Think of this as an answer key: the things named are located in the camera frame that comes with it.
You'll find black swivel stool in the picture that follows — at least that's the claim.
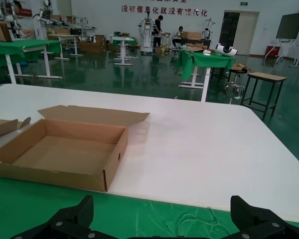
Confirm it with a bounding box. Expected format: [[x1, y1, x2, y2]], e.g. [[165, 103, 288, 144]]
[[222, 68, 248, 97]]

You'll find long brown cardboard box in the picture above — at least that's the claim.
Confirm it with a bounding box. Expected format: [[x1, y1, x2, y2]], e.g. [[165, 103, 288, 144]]
[[180, 31, 202, 39]]

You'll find green tablecloth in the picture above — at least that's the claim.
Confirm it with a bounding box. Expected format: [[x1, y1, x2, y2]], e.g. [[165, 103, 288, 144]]
[[0, 39, 63, 68], [180, 49, 237, 82]]

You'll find small white robot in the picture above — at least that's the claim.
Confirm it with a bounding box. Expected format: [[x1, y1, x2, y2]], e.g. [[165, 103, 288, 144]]
[[201, 18, 217, 40]]

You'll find stack of cardboard boxes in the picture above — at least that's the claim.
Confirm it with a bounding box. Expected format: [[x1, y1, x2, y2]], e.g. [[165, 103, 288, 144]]
[[78, 34, 107, 53]]

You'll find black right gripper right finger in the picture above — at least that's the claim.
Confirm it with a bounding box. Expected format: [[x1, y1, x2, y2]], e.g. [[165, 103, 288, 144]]
[[228, 195, 299, 239]]

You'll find tall white robot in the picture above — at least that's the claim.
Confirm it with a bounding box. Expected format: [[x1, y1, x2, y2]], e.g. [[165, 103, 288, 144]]
[[138, 12, 157, 57]]

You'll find large black monitor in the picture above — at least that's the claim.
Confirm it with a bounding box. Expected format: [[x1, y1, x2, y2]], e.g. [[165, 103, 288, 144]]
[[275, 11, 299, 39]]

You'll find white pedestal table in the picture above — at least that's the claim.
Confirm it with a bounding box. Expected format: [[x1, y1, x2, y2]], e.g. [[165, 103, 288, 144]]
[[111, 36, 136, 66]]

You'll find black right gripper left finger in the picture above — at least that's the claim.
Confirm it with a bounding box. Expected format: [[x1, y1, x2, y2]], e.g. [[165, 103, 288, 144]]
[[9, 195, 125, 239]]

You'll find wooden top black stool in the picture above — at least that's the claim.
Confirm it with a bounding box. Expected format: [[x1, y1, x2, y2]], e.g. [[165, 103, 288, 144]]
[[240, 72, 288, 120]]

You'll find closed brown cardboard box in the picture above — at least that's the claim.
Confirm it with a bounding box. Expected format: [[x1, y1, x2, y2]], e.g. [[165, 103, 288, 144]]
[[0, 21, 13, 42]]

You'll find white curved headset device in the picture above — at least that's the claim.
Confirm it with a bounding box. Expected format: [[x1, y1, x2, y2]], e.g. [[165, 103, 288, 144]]
[[215, 42, 239, 57]]

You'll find red cabinet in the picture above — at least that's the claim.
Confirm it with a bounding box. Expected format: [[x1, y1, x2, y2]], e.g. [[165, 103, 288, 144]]
[[265, 45, 282, 59]]

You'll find white desk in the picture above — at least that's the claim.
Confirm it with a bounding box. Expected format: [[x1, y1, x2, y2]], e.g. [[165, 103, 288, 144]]
[[48, 34, 85, 60]]

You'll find white monitor stand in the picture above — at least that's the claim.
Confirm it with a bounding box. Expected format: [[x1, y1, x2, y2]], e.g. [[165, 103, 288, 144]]
[[275, 38, 299, 68]]

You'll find seated person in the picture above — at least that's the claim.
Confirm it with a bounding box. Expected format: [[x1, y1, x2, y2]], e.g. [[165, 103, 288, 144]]
[[172, 26, 185, 48]]

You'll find white two-armed robot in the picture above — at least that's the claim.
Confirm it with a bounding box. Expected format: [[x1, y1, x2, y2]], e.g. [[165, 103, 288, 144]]
[[36, 0, 68, 39]]

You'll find green table mat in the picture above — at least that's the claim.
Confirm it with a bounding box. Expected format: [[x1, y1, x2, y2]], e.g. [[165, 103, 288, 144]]
[[0, 175, 299, 239]]

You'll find standing person in black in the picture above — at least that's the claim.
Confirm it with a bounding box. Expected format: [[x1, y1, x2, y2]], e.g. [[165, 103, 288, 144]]
[[152, 15, 164, 48]]

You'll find open brown cardboard box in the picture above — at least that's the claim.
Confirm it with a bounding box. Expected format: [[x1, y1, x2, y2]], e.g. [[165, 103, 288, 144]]
[[0, 104, 150, 193], [0, 116, 32, 140]]

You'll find grey humanoid robot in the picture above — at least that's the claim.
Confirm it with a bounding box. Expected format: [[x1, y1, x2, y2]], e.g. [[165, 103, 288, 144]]
[[0, 0, 21, 38]]

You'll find white-legged work table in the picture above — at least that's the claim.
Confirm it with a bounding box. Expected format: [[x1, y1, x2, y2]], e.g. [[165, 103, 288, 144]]
[[178, 65, 213, 103], [4, 46, 63, 85]]

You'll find flattened cardboard piece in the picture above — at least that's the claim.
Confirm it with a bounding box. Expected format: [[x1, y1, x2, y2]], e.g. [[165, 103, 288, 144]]
[[232, 63, 254, 74]]

